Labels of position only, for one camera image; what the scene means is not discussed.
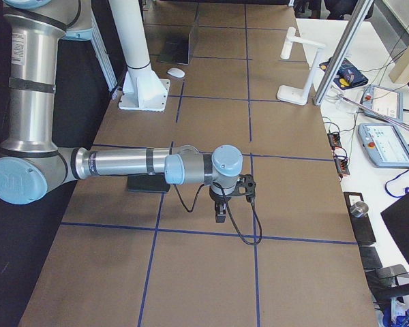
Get white pedestal column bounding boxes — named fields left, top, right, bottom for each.
left=109, top=0, right=170, bottom=112

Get navy planet pencil case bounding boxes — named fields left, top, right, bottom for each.
left=333, top=58, right=368, bottom=90

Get grey laptop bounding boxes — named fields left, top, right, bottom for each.
left=157, top=25, right=198, bottom=65

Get white computer mouse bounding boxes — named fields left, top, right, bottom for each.
left=167, top=67, right=185, bottom=78

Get metal rod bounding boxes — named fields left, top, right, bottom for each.
left=337, top=95, right=409, bottom=131

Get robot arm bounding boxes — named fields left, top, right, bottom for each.
left=0, top=1, right=247, bottom=222

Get teach pendant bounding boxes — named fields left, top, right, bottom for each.
left=357, top=123, right=409, bottom=168
left=360, top=85, right=403, bottom=122

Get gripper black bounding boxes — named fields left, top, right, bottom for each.
left=209, top=188, right=231, bottom=223

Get metal cylinder weight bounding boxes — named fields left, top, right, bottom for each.
left=349, top=201, right=369, bottom=218

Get blue lanyard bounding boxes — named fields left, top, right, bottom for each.
left=384, top=166, right=409, bottom=198

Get near teach pendant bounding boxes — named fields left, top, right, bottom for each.
left=357, top=123, right=409, bottom=168

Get aluminium frame post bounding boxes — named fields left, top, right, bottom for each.
left=313, top=0, right=374, bottom=106

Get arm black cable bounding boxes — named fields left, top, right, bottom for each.
left=172, top=183, right=263, bottom=246

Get white desk lamp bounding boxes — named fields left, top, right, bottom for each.
left=276, top=27, right=327, bottom=106

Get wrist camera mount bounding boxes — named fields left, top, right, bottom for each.
left=237, top=174, right=256, bottom=204

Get far teach pendant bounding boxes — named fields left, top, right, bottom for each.
left=360, top=85, right=403, bottom=122

